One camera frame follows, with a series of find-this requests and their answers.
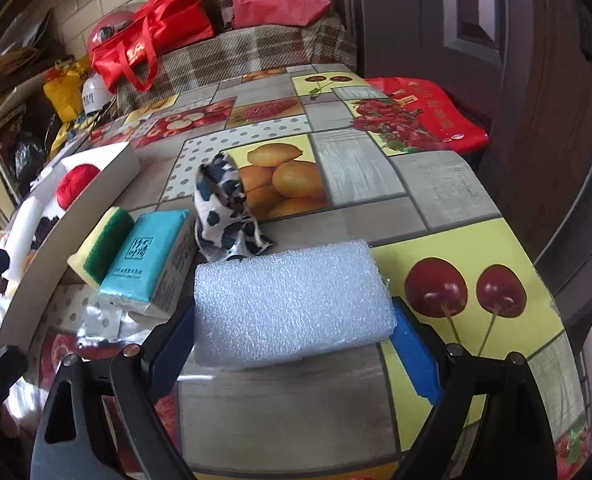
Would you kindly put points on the white foam sheet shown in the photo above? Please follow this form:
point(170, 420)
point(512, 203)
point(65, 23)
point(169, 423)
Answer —
point(291, 305)

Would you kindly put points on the yellow shopping bag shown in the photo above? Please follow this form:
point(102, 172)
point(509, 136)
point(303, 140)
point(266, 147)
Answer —
point(63, 95)

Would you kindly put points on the white cardboard box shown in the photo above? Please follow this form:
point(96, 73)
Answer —
point(51, 260)

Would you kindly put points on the plaid blanket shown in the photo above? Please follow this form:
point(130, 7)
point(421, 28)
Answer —
point(256, 50)

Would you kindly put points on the cow print cloth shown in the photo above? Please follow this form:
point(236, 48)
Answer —
point(221, 200)

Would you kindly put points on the yellow green sponge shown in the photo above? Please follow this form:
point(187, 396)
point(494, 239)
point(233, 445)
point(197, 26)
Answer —
point(106, 240)

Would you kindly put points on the brown wooden door frame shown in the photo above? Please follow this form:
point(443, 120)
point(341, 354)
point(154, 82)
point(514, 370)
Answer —
point(550, 110)

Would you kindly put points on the teal tissue pack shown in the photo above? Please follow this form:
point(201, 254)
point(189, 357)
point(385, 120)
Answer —
point(136, 255)

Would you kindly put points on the fruit print tablecloth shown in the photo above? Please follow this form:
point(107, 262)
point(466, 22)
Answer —
point(440, 195)

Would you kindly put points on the crumpled clear plastic bag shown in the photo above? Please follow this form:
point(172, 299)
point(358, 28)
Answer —
point(101, 325)

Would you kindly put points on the red tote bag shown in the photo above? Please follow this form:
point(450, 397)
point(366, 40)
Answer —
point(161, 25)

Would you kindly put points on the purple metal door leaf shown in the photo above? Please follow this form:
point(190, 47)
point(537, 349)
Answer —
point(425, 10)

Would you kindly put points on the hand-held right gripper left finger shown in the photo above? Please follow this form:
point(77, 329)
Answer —
point(176, 347)

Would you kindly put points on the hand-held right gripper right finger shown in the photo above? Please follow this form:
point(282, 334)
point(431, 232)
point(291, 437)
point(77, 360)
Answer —
point(415, 357)

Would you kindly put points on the large purple panelled door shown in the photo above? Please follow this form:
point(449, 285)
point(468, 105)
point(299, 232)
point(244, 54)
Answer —
point(590, 285)

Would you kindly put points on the black plastic bag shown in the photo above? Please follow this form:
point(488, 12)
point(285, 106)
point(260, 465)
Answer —
point(26, 155)

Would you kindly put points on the red printed shopping bag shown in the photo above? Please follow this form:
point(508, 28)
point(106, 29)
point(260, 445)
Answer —
point(440, 110)

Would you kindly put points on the red yarn ball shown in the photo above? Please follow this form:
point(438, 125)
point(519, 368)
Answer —
point(76, 185)

